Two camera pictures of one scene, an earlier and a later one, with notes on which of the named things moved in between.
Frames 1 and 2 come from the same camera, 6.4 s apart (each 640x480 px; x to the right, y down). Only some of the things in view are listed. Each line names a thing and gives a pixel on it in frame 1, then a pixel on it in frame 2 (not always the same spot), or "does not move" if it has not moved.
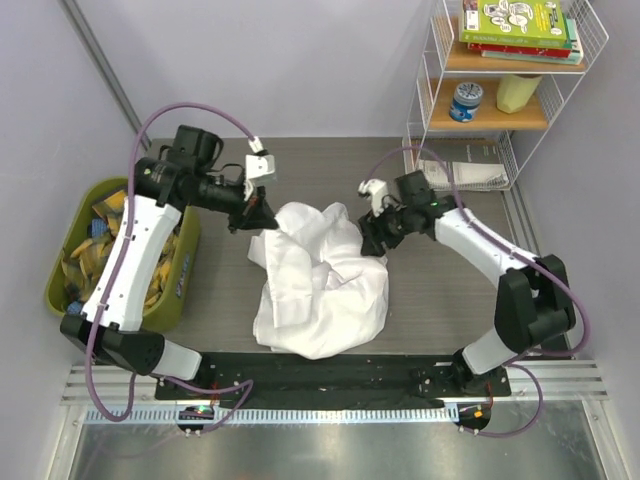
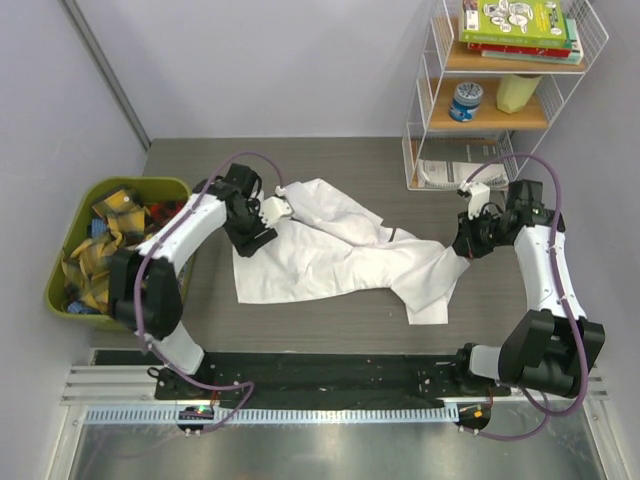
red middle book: [522, 50] does not move
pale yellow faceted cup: [513, 92] does not move
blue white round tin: [466, 102] does not move
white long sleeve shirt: [318, 293] → [330, 246]
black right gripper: [372, 245] → [466, 243]
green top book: [512, 22] does not move
